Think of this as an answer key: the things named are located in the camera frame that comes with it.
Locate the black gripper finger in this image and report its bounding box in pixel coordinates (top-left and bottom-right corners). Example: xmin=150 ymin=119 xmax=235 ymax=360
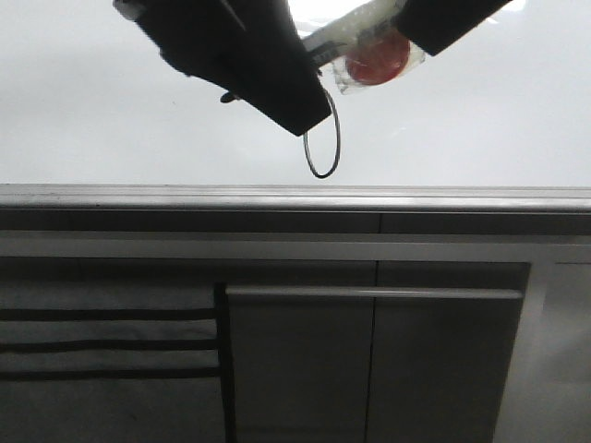
xmin=113 ymin=0 xmax=332 ymax=136
xmin=395 ymin=0 xmax=509 ymax=56

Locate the red round magnet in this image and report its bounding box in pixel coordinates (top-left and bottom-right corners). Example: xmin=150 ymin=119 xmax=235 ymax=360
xmin=332 ymin=29 xmax=427 ymax=94

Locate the white whiteboard marker pen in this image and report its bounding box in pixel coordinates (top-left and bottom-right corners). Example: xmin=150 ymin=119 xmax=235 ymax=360
xmin=220 ymin=0 xmax=407 ymax=103

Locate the white glossy whiteboard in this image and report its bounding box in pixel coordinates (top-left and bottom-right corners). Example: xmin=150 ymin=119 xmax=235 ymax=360
xmin=1 ymin=1 xmax=590 ymax=187

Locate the drawn black zero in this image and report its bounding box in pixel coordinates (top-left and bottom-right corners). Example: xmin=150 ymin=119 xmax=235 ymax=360
xmin=303 ymin=89 xmax=342 ymax=180

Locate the grey cabinet with doors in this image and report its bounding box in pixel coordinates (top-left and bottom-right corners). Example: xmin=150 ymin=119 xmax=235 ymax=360
xmin=227 ymin=262 xmax=530 ymax=442

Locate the grey drawer unit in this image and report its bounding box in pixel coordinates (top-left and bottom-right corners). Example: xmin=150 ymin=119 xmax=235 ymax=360
xmin=1 ymin=284 xmax=228 ymax=442

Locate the grey aluminium whiteboard frame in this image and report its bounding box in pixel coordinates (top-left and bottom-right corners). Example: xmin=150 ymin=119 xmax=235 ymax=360
xmin=1 ymin=184 xmax=590 ymax=213

